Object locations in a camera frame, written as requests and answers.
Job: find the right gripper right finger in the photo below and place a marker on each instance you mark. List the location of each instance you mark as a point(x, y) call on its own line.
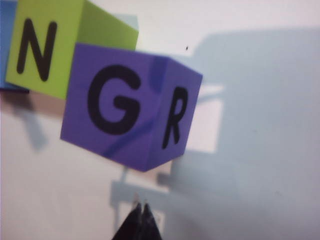
point(150, 226)

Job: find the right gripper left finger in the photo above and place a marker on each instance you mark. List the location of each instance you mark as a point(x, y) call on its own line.
point(130, 225)

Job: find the purple block with G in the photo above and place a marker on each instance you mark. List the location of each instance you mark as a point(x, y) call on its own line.
point(150, 120)

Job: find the green block with N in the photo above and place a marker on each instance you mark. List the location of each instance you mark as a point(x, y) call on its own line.
point(62, 62)

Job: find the blue block with fish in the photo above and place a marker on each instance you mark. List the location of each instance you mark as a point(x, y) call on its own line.
point(6, 50)

